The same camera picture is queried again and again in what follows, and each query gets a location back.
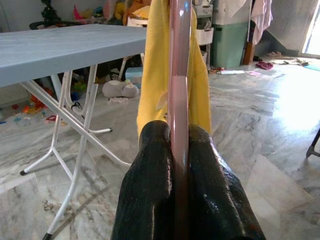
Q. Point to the white paper sheet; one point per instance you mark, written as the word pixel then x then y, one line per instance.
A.
pixel 231 72

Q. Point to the brown wooden post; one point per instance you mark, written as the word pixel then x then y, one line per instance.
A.
pixel 248 53

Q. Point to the white drawer cart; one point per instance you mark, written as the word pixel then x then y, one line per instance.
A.
pixel 203 35

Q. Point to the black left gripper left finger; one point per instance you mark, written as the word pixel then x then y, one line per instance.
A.
pixel 145 187

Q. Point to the black drying rack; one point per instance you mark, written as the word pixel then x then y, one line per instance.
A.
pixel 313 147

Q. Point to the yellow shirt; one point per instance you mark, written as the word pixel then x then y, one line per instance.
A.
pixel 155 75

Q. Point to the light blue plastic box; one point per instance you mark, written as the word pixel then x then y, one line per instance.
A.
pixel 133 75

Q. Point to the light blue folding table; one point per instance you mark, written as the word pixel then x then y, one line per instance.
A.
pixel 62 50

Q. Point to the red slipper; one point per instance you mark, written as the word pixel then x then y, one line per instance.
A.
pixel 265 65

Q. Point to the pink paper sheet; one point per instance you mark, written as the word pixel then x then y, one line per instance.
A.
pixel 253 73

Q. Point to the grey plush toy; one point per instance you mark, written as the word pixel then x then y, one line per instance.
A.
pixel 117 90

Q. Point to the small dark green tree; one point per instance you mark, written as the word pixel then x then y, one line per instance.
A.
pixel 50 12

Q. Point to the yellow cushion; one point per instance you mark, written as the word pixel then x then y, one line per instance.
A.
pixel 141 12

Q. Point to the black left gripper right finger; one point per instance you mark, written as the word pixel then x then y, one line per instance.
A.
pixel 215 200

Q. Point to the beige floor cloth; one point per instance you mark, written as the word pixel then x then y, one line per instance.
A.
pixel 290 60

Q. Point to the pink hanging cloth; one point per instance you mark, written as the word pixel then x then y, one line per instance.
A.
pixel 260 17

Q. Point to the green storage bin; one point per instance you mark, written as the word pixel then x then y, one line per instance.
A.
pixel 230 45

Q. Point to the white high chair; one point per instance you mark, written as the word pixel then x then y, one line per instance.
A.
pixel 137 21

